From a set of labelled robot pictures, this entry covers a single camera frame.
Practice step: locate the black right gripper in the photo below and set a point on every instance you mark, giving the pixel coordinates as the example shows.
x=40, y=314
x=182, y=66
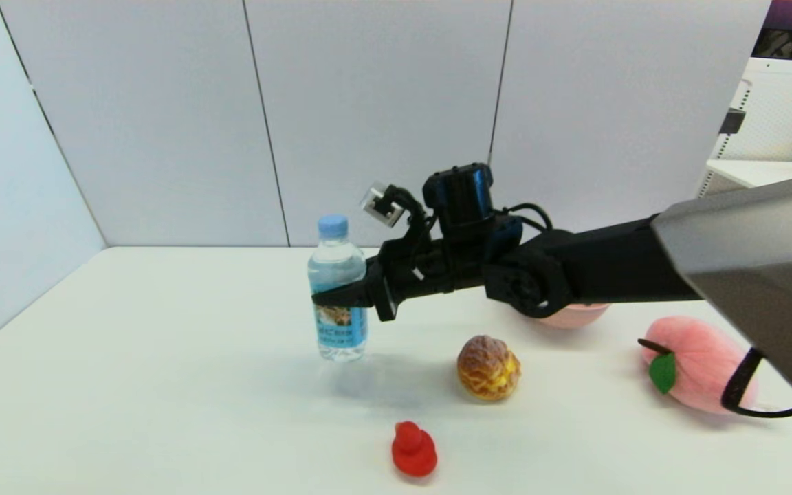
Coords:
x=430, y=271

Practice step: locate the clear water bottle blue label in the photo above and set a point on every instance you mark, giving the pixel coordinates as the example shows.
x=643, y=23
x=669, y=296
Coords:
x=333, y=265

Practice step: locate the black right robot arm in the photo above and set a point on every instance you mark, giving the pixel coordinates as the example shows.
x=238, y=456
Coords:
x=609, y=268

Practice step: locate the toy cream puff bread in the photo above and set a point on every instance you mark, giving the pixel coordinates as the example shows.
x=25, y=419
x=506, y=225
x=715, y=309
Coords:
x=489, y=368

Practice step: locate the red rubber duck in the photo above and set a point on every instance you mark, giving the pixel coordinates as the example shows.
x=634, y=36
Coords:
x=414, y=450

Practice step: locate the pink plastic bowl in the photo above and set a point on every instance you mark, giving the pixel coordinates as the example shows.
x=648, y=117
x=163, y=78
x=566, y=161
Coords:
x=575, y=316

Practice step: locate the pink plush peach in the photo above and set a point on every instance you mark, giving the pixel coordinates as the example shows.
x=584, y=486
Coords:
x=698, y=361

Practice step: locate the black pegboard clip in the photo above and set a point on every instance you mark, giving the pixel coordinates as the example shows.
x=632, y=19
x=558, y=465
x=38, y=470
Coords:
x=731, y=122

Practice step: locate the white side desk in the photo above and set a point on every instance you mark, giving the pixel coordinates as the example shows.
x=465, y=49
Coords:
x=753, y=172

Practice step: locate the white pegboard panel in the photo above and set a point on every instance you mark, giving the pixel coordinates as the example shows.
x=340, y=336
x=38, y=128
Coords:
x=781, y=110

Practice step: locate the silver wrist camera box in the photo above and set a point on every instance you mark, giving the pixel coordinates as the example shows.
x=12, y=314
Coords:
x=381, y=203

